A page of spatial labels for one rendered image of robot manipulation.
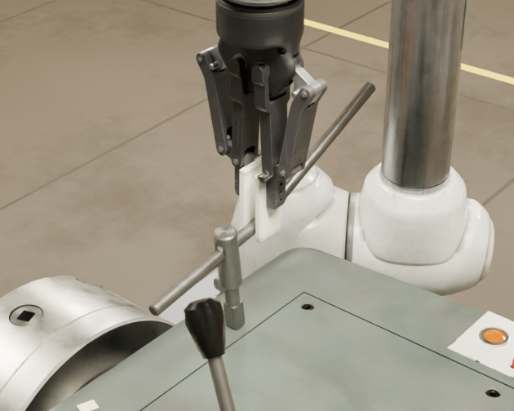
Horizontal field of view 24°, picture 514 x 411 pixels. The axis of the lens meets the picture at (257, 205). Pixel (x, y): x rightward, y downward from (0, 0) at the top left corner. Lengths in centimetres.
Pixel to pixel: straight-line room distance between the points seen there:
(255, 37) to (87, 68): 381
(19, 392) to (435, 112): 75
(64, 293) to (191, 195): 263
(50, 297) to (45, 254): 238
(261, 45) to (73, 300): 38
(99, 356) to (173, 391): 14
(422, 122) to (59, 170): 252
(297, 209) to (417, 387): 70
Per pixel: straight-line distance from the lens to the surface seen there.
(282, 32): 99
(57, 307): 122
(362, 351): 112
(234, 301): 112
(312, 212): 175
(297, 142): 103
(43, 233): 371
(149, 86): 460
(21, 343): 118
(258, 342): 112
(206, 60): 106
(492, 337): 115
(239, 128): 106
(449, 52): 160
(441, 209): 172
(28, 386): 115
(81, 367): 118
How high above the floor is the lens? 194
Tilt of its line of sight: 31 degrees down
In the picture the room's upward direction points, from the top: straight up
